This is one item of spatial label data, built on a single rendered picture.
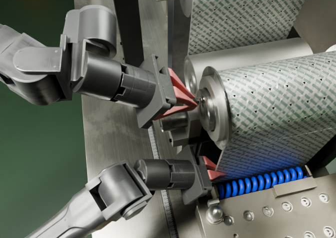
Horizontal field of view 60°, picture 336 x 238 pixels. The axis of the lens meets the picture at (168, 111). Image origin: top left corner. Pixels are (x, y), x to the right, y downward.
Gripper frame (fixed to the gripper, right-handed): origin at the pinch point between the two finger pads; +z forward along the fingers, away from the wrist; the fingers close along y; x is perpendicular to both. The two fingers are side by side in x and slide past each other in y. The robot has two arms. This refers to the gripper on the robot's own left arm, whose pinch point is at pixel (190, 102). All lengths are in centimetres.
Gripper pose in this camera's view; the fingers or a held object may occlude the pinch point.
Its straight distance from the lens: 49.5
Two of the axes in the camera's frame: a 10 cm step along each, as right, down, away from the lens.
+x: 5.8, -5.4, -6.1
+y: 2.0, 8.2, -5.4
